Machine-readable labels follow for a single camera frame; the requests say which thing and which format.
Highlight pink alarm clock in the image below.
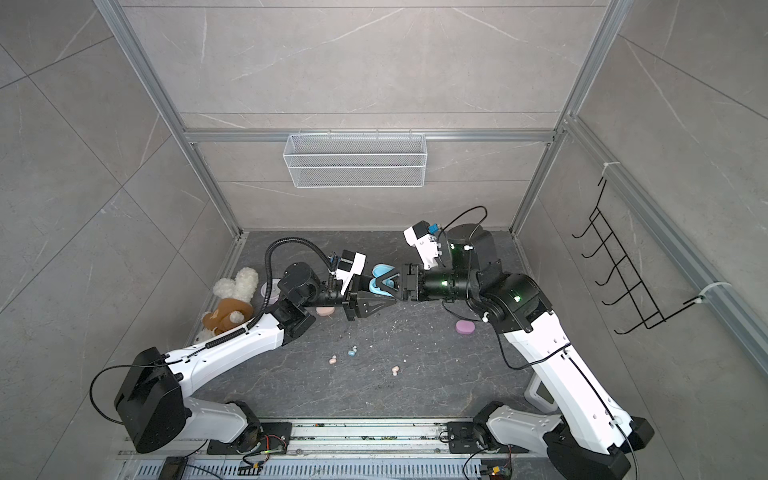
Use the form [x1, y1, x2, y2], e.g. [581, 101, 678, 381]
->
[259, 279, 280, 306]

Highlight plush bunny brown hoodie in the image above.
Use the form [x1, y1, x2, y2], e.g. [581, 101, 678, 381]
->
[194, 267, 259, 344]

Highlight peach earbud charging case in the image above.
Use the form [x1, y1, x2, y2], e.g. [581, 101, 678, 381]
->
[316, 307, 335, 317]

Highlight black wall hook rack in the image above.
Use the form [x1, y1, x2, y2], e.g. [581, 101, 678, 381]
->
[571, 177, 706, 336]

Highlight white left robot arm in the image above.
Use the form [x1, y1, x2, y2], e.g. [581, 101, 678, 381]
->
[114, 262, 398, 454]

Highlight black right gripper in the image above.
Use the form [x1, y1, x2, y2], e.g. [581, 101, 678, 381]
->
[377, 263, 480, 302]

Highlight teal earbud charging case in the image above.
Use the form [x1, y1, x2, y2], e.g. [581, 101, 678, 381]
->
[368, 264, 395, 297]

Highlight slotted cable duct rail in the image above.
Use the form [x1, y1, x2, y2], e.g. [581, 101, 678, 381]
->
[110, 418, 533, 479]

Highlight pink earbud charging case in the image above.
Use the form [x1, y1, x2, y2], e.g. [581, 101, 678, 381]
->
[455, 320, 476, 335]

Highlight white digital timer device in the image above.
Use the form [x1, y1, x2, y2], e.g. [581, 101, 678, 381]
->
[524, 374, 559, 414]

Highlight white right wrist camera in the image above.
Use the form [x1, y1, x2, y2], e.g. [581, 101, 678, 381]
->
[403, 220, 440, 270]

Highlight white wire mesh basket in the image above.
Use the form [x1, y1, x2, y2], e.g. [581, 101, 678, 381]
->
[283, 133, 428, 189]

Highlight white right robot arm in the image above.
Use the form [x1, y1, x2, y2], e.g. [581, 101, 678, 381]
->
[371, 221, 654, 479]

